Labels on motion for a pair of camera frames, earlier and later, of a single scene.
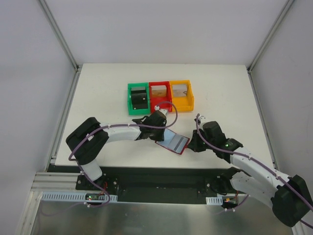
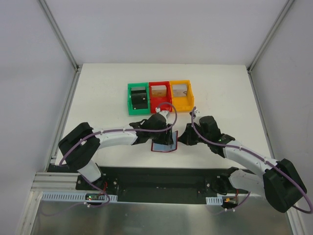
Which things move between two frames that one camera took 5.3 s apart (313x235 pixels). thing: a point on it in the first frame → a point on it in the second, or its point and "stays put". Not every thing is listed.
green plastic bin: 132,111 stays put
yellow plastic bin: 182,95 stays put
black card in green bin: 139,98 stays put
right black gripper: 197,142 → 191,136
